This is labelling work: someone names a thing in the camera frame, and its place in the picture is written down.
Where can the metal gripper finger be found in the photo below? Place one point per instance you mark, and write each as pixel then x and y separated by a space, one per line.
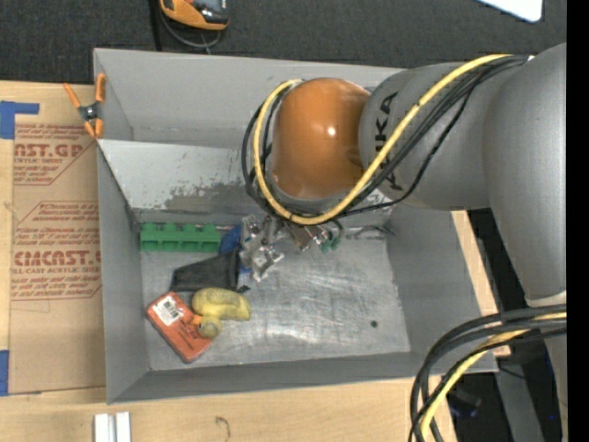
pixel 252 234
pixel 266 261

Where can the blue plastic thing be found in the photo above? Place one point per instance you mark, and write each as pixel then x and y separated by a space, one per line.
pixel 229 242

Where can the black cloth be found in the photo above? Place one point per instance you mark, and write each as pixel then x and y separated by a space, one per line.
pixel 204 274

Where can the grey metal bin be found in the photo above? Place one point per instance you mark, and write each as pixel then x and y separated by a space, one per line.
pixel 322 302

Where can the green toy brick block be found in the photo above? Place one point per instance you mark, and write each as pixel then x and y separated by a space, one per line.
pixel 179 238

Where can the orange flat packet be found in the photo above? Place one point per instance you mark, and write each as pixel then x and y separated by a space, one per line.
pixel 177 327

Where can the brown cardboard board red print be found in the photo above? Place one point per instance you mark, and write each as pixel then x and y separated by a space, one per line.
pixel 50 247

